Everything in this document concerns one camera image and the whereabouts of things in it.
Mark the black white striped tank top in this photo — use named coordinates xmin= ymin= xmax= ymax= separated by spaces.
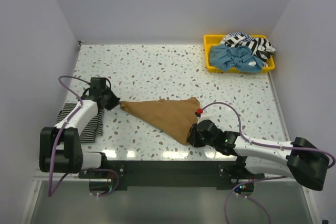
xmin=57 ymin=103 xmax=103 ymax=143

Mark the navy white striped tank top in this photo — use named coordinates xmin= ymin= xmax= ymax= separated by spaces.
xmin=220 ymin=31 xmax=276 ymax=67

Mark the yellow plastic bin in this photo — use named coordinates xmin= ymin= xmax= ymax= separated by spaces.
xmin=203 ymin=34 xmax=276 ymax=74

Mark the aluminium frame rail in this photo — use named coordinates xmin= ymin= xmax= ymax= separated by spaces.
xmin=34 ymin=173 xmax=295 ymax=182

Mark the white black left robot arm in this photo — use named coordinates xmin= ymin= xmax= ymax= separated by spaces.
xmin=39 ymin=77 xmax=120 ymax=178

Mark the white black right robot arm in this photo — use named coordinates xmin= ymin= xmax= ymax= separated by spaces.
xmin=187 ymin=120 xmax=330 ymax=191

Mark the blue tank top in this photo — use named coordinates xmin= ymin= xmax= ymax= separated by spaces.
xmin=208 ymin=44 xmax=263 ymax=73

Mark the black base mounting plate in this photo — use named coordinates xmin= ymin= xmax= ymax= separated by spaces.
xmin=78 ymin=160 xmax=265 ymax=191

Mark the tan tank top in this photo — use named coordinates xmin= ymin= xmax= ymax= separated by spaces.
xmin=120 ymin=97 xmax=200 ymax=145

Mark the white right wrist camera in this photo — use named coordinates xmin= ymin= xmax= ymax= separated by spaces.
xmin=195 ymin=108 xmax=211 ymax=122

